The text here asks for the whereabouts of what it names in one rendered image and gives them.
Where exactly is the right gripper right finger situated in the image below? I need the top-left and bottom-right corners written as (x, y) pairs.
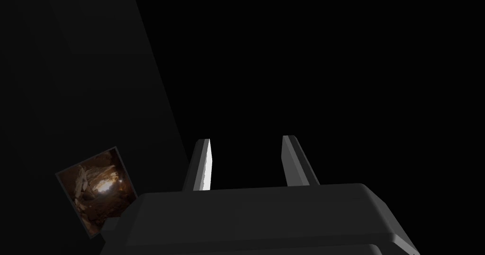
top-left (281, 135), bottom-right (321, 187)

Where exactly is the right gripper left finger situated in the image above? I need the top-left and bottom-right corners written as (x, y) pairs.
top-left (182, 138), bottom-right (213, 192)

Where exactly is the brown cave wall picture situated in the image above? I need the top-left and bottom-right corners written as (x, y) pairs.
top-left (55, 146), bottom-right (138, 239)

